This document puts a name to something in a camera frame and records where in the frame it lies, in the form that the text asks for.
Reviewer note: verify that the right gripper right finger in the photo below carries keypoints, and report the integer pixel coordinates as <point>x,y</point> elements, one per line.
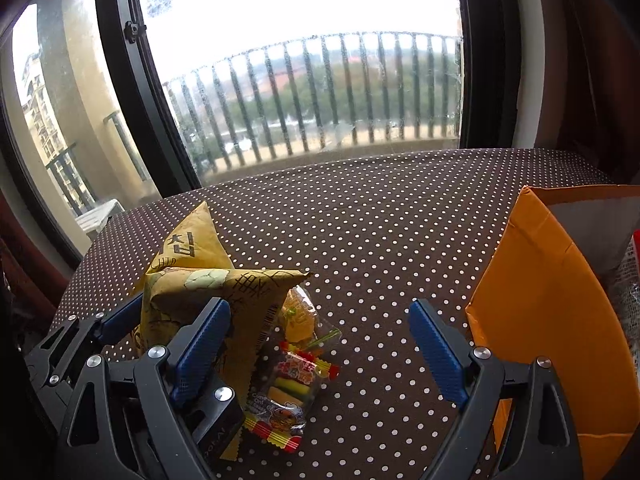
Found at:
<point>540,440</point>

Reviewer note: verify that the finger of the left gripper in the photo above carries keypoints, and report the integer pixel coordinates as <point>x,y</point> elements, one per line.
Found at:
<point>219,417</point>
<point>55,363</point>

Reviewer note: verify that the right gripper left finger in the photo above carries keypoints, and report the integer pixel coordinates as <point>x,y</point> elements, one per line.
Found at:
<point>134,419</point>

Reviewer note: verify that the yellow chip bag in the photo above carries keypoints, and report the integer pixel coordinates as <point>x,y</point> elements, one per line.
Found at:
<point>190,269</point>

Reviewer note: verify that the colourful candy packet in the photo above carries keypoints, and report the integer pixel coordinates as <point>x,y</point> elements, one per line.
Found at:
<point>278,412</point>

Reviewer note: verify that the small yellow snack packet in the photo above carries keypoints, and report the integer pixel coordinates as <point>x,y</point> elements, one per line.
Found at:
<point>302,325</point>

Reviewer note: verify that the orange cardboard box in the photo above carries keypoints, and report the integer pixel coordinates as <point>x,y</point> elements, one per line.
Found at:
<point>541,296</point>

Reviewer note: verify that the white air conditioner unit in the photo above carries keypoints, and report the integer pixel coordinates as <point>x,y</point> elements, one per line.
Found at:
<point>95,220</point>

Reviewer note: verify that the brown polka dot tablecloth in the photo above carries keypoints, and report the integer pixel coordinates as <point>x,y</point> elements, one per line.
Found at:
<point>374,234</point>

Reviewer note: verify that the dark red curtain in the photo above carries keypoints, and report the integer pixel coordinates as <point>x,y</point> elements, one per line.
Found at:
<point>591,99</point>

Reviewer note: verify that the balcony railing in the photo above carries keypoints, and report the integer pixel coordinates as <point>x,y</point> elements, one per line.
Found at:
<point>303,96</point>

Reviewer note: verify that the black window frame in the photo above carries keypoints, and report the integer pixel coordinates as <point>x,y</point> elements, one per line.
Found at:
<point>129,36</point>

